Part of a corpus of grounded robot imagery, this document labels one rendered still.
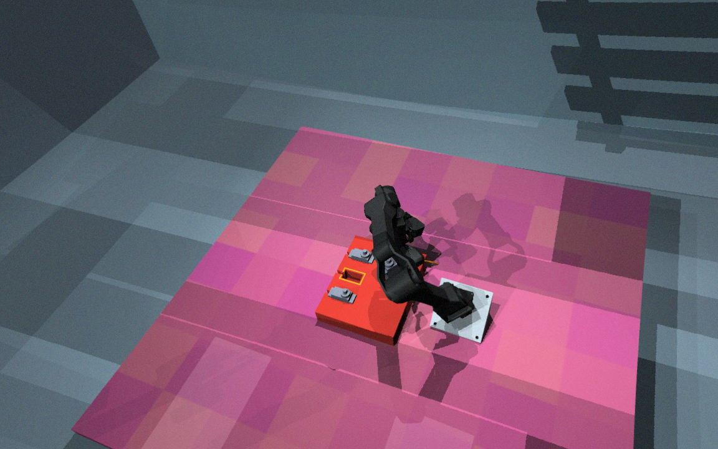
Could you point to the red flat deck panel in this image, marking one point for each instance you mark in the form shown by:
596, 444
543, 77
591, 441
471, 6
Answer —
355, 301

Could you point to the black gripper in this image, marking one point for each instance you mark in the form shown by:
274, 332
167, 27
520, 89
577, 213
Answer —
401, 239

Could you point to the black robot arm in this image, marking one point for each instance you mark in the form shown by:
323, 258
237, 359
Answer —
387, 219

